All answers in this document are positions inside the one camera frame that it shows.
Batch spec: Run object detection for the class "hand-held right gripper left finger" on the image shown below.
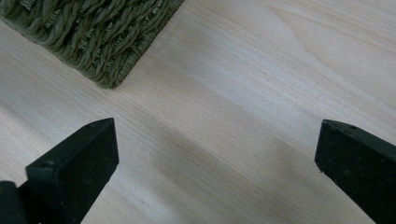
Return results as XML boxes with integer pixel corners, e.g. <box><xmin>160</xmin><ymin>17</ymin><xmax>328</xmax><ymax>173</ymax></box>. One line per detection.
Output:
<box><xmin>18</xmin><ymin>117</ymin><xmax>120</xmax><ymax>224</ymax></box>

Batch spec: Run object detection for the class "green shaggy rug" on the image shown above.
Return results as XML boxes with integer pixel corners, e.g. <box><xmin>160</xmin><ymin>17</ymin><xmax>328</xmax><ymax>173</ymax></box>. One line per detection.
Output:
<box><xmin>0</xmin><ymin>0</ymin><xmax>185</xmax><ymax>90</ymax></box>

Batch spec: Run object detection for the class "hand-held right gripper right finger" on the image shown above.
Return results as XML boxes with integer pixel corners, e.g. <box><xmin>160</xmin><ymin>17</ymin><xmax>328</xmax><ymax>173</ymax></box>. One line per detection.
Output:
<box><xmin>314</xmin><ymin>119</ymin><xmax>396</xmax><ymax>224</ymax></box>

